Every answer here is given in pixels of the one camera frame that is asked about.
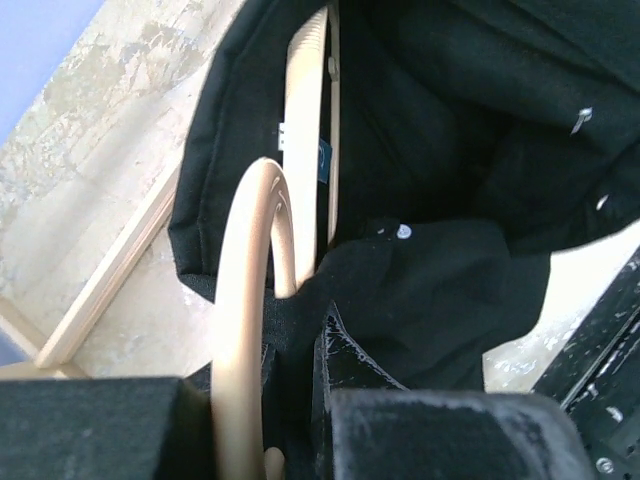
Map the wooden clothes rack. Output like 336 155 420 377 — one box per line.
1 162 180 381

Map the beige plastic hanger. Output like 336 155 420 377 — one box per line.
211 4 340 479

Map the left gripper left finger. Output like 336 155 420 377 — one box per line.
1 377 217 480

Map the black shirt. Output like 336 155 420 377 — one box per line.
167 0 640 396

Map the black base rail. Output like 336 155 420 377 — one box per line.
532 252 639 479

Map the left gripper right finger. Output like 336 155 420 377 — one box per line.
312 307 596 480

